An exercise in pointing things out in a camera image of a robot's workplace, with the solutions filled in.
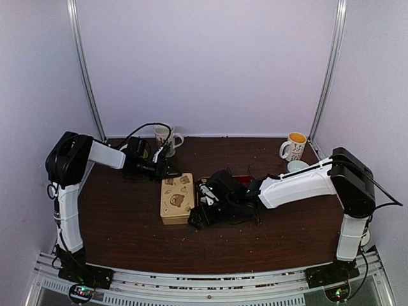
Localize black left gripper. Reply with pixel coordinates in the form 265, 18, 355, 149
133, 158, 182, 183

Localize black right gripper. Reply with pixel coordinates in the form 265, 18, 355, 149
187, 198, 238, 231

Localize bear print tin lid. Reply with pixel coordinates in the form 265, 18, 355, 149
160, 173, 195, 217

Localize beige tin box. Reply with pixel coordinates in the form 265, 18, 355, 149
161, 214, 189, 226

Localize metal tongs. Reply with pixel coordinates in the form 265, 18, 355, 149
247, 165, 262, 226

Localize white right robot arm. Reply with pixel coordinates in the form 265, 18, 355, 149
187, 147, 376, 282

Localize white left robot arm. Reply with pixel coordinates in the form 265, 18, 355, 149
45, 131, 181, 283

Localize white cup near arm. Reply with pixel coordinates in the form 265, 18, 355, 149
360, 229, 370, 247

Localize red lacquer tray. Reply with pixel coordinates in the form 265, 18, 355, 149
196, 175, 254, 186

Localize floral mug beige inside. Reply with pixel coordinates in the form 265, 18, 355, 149
154, 123, 184, 158

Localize pale blue bowl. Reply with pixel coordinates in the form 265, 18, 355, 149
287, 160, 309, 173

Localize white mug yellow inside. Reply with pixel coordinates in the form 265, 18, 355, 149
279, 132, 307, 162

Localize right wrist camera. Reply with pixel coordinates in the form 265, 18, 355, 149
196, 180, 219, 206

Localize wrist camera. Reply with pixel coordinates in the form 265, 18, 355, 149
152, 145, 170, 163
196, 180, 219, 206

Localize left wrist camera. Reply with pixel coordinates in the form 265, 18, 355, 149
152, 145, 170, 163

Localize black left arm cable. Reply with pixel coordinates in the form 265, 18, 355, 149
117, 122, 175, 157

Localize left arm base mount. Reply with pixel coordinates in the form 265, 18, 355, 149
58, 266, 114, 289

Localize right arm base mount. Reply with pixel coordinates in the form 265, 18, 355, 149
305, 266, 360, 289

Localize metal front rail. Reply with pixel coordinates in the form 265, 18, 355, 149
25, 248, 396, 306

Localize left aluminium frame post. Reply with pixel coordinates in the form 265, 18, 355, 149
66, 0, 107, 142

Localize aluminium frame post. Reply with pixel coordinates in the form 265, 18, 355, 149
309, 0, 347, 143
66, 0, 107, 142

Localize right aluminium frame post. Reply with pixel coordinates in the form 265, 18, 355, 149
309, 0, 347, 143

